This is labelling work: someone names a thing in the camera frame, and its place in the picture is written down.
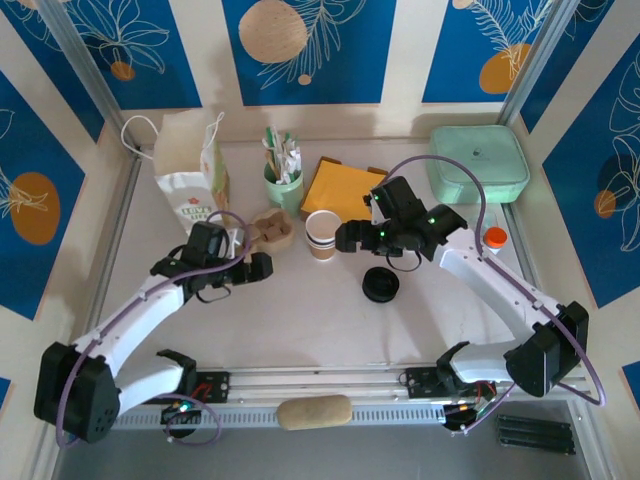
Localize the striped brown paper cup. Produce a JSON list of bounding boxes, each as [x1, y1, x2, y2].
[[304, 209, 344, 262]]

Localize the brown pulp cup carrier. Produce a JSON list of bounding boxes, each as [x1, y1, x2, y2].
[[248, 208, 296, 257]]

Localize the yellow napkin stack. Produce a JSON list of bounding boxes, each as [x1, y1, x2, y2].
[[301, 158, 387, 221]]

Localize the black plastic cup lid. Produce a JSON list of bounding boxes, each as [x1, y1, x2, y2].
[[362, 266, 401, 303]]

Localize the white paper bag with handles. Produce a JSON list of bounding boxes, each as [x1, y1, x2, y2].
[[121, 113, 234, 239]]

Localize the brown cardboard napkin tray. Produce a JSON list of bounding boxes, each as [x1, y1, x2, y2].
[[299, 156, 390, 224]]

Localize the mint green holder cup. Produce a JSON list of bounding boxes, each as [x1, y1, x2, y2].
[[263, 159, 305, 220]]

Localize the clear plastic box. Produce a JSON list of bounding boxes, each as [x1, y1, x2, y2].
[[468, 212, 499, 235]]

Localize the orange capped bottle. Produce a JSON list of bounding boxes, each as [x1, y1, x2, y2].
[[482, 226, 509, 256]]

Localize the mint green zip case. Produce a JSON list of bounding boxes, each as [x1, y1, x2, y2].
[[424, 124, 531, 205]]

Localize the tan foam pad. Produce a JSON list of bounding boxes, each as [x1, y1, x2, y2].
[[276, 394, 354, 431]]

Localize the black controller board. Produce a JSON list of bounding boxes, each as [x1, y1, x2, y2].
[[442, 399, 494, 435], [159, 398, 205, 427]]

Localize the black ribbed rack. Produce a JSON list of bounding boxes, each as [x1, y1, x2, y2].
[[495, 413, 574, 456]]

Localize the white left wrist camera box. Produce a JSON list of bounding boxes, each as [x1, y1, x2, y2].
[[227, 227, 251, 254]]

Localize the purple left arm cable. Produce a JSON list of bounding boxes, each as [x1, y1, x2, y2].
[[54, 209, 251, 449]]

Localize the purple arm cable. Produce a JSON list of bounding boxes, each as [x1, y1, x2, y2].
[[54, 209, 251, 449], [384, 155, 608, 436]]

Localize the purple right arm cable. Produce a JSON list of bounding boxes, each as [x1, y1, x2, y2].
[[384, 155, 608, 436]]

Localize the aluminium side rail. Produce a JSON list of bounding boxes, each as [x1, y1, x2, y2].
[[502, 202, 564, 359], [82, 149, 144, 346]]

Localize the aluminium front rail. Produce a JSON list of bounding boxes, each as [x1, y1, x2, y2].
[[42, 359, 586, 414]]

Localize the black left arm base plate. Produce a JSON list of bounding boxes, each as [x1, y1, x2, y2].
[[138, 370, 232, 405]]

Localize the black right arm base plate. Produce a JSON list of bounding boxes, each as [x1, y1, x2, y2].
[[402, 367, 496, 401]]

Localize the grey slotted cable duct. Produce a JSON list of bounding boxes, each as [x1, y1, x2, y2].
[[112, 402, 449, 431]]

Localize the aluminium corner post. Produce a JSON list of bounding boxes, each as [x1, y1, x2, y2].
[[37, 0, 142, 160], [497, 0, 589, 129]]

